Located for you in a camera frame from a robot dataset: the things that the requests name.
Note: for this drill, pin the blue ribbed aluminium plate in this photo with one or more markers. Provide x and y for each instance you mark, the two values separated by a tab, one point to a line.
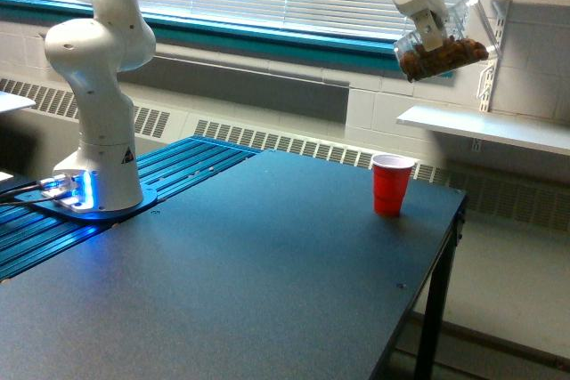
31	235

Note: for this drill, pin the clear plastic cup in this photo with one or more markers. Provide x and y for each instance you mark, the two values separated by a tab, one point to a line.
466	19

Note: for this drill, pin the white desk corner left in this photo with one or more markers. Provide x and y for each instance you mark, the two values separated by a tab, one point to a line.
10	102

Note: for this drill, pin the white lower wall shelf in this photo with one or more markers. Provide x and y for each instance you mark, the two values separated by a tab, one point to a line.
516	131

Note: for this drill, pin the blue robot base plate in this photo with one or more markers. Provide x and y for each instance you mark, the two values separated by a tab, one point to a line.
150	198

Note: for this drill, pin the brown nuts filling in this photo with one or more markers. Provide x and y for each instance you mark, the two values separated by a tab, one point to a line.
417	64

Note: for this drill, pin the black table leg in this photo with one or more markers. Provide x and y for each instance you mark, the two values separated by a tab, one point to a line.
434	312

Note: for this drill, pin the white shelf bracket rail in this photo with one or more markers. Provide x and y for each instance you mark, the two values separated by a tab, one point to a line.
487	76

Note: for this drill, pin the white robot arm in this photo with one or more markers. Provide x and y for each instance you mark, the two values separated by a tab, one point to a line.
101	176

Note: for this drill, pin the red plastic cup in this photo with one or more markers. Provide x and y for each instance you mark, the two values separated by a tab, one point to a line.
391	174

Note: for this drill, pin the grey radiator vent cover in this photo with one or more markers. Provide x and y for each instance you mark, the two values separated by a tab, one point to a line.
521	200

